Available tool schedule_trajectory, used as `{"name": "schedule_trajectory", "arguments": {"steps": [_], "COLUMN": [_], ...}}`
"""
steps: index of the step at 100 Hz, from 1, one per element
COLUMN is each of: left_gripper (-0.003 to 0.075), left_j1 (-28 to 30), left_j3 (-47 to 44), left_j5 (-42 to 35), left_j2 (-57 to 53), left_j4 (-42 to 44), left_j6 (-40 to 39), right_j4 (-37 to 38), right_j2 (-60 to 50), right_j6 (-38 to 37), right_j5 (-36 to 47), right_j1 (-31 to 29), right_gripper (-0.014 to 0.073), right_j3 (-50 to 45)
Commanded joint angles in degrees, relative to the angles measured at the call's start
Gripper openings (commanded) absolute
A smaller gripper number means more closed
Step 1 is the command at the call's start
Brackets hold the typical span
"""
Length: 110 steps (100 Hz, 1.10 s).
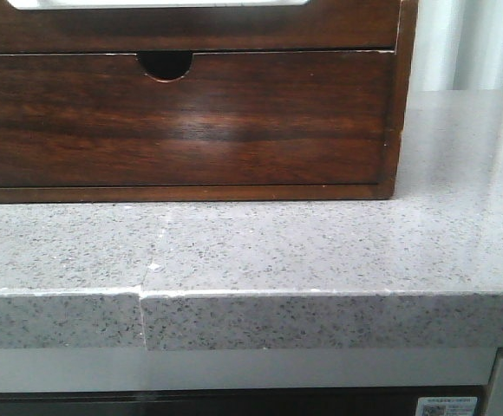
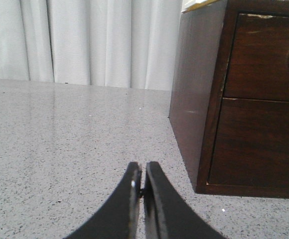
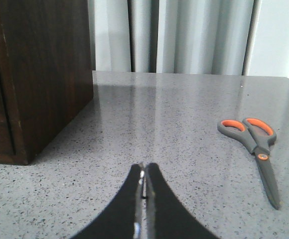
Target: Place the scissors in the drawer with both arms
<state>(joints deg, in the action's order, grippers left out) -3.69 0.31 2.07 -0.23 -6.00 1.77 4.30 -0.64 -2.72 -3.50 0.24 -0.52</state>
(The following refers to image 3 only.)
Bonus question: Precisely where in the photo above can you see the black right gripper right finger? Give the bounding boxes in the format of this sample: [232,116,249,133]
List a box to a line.
[145,163,217,239]

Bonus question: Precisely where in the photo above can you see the white grey curtain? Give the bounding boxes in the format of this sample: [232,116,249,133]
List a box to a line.
[88,0,289,78]

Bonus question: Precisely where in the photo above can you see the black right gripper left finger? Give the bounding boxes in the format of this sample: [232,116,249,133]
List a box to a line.
[73,163,145,239]

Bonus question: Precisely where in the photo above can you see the grey orange scissors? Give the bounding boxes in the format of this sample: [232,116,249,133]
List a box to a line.
[217,118,280,210]

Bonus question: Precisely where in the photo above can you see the dark wooden drawer cabinet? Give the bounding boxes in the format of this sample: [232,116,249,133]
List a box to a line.
[0,0,93,165]

